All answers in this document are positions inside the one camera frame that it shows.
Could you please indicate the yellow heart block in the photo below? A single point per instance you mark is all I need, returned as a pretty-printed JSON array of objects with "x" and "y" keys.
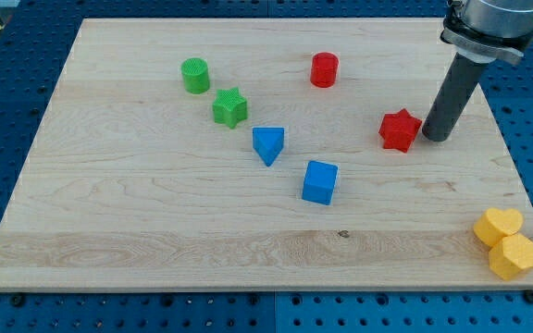
[{"x": 494, "y": 224}]

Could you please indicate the red star block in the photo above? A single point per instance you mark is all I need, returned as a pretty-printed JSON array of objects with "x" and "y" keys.
[{"x": 398, "y": 130}]

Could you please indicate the blue triangle block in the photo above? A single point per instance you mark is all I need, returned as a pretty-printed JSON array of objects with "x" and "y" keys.
[{"x": 268, "y": 142}]

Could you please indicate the yellow hexagon block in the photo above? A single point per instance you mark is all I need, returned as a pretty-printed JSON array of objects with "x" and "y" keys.
[{"x": 511, "y": 256}]

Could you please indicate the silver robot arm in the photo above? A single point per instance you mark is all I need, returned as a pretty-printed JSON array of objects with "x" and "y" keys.
[{"x": 481, "y": 31}]

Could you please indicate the red cylinder block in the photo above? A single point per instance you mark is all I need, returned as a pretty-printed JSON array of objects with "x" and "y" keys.
[{"x": 324, "y": 69}]

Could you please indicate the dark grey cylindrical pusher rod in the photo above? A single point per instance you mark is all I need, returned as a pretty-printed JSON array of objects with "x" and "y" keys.
[{"x": 459, "y": 83}]

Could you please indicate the blue cube block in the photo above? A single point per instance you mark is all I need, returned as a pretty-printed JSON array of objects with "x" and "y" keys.
[{"x": 319, "y": 182}]

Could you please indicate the green star block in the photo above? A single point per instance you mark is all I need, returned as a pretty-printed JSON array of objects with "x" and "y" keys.
[{"x": 229, "y": 107}]

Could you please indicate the light wooden board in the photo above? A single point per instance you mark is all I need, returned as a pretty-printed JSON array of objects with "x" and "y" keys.
[{"x": 131, "y": 186}]

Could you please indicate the green cylinder block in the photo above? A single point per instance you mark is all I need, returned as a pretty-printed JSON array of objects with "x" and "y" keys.
[{"x": 195, "y": 75}]

